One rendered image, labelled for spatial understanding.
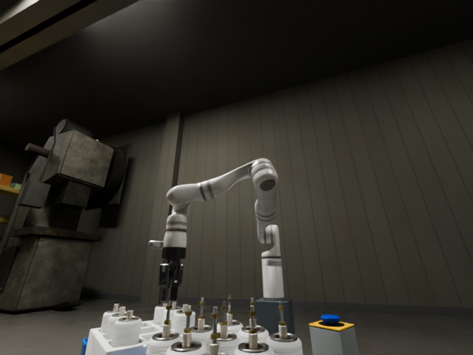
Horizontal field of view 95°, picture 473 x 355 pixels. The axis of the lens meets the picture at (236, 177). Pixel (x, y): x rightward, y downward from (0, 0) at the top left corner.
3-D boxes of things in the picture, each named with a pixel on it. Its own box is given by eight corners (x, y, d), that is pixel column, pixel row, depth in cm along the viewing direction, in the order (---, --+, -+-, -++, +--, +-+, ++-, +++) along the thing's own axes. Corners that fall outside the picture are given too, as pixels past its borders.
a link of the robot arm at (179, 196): (162, 187, 75) (201, 176, 75) (172, 195, 83) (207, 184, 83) (165, 206, 72) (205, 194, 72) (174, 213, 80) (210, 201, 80)
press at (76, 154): (122, 302, 309) (150, 135, 417) (8, 322, 196) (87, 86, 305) (53, 299, 355) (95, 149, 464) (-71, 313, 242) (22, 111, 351)
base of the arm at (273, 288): (266, 298, 102) (264, 259, 109) (286, 299, 99) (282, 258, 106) (261, 300, 94) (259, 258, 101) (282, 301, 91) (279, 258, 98)
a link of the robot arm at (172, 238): (159, 249, 77) (161, 232, 79) (189, 248, 75) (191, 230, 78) (146, 247, 68) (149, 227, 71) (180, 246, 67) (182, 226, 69)
